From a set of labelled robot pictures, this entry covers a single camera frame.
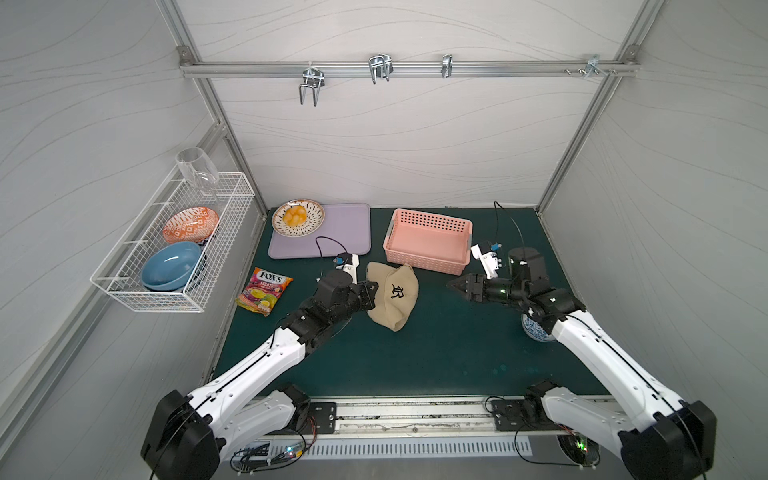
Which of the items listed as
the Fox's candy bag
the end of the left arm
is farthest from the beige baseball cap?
the Fox's candy bag

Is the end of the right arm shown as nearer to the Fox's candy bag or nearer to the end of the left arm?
the end of the left arm

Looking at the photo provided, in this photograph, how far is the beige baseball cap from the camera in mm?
815

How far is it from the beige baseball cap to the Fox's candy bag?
1.12ft

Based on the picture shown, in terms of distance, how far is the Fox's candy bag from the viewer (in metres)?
0.93
